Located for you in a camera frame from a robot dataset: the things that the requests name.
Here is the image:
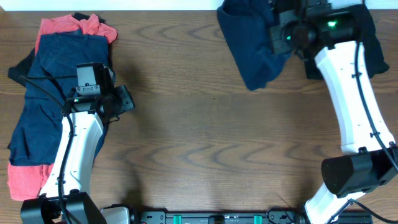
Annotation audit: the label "navy blue shorts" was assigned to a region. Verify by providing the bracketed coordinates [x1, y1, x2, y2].
[217, 0, 291, 91]

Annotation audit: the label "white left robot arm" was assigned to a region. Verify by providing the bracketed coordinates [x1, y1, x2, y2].
[21, 85, 135, 224]

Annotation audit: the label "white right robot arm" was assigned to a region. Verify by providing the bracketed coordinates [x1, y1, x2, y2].
[269, 1, 397, 223]

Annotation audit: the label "navy garment on pile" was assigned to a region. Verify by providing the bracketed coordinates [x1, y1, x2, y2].
[8, 31, 109, 166]

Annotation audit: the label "black folded garment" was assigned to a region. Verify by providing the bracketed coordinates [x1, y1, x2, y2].
[303, 4, 389, 80]

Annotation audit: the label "black garment under pile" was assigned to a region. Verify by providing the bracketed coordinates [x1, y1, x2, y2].
[7, 12, 117, 87]

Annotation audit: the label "coral red garment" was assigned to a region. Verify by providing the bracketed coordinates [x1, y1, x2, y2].
[7, 13, 118, 201]

